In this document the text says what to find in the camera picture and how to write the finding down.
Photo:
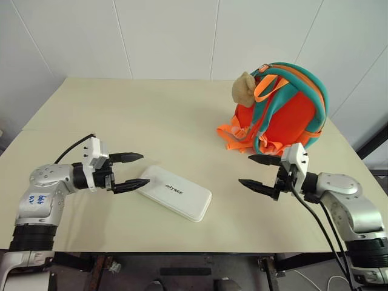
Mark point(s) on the beige plush bear toy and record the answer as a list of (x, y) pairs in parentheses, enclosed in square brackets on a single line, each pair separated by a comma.
[(242, 90)]

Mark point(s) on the orange and teal backpack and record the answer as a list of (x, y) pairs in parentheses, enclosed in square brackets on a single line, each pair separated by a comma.
[(283, 116)]

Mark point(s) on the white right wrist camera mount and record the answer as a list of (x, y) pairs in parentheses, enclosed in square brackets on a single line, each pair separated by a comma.
[(295, 155)]

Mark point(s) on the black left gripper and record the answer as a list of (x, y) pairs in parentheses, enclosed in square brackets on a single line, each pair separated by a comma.
[(104, 177)]

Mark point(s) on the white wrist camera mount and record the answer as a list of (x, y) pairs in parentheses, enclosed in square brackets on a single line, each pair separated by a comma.
[(92, 151), (295, 155)]

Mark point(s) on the rusty table leg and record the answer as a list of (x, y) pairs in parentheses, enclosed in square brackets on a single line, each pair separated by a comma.
[(98, 272), (269, 274)]

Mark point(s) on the black metal stand frame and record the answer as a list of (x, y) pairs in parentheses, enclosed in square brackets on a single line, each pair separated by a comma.
[(374, 141)]

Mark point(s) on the white rectangular box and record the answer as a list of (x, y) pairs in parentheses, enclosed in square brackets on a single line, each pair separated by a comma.
[(175, 195)]

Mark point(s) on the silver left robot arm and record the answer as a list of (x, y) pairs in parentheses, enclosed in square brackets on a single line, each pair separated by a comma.
[(45, 179)]

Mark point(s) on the black table frame bar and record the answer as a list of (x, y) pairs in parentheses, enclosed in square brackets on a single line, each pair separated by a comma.
[(72, 261), (309, 260)]

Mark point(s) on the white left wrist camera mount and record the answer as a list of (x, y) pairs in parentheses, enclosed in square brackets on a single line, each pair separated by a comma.
[(92, 151)]

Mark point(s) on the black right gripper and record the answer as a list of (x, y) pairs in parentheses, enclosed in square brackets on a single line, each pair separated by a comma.
[(282, 183)]

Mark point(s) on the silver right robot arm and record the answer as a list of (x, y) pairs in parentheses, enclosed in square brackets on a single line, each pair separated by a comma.
[(341, 185)]

